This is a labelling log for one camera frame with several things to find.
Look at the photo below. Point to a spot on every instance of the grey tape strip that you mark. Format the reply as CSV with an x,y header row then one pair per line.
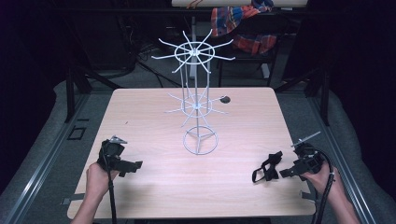
x,y
73,199

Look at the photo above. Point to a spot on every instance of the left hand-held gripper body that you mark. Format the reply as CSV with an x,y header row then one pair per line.
x,y
111,152

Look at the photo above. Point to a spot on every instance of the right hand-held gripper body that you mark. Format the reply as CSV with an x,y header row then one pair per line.
x,y
308,159

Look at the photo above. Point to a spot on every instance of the person's left hand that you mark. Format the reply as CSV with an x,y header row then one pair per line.
x,y
99,179

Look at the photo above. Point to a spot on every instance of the black metal stand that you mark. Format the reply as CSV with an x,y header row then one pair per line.
x,y
71,90
323,96

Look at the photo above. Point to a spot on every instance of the black chair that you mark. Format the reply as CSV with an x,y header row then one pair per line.
x,y
249,59

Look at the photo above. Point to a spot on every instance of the plaid cloth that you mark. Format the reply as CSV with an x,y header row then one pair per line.
x,y
241,26

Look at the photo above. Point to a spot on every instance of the person's right hand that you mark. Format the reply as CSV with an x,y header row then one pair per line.
x,y
323,179

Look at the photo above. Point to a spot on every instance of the black rectangular floor frame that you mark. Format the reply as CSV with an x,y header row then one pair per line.
x,y
76,133

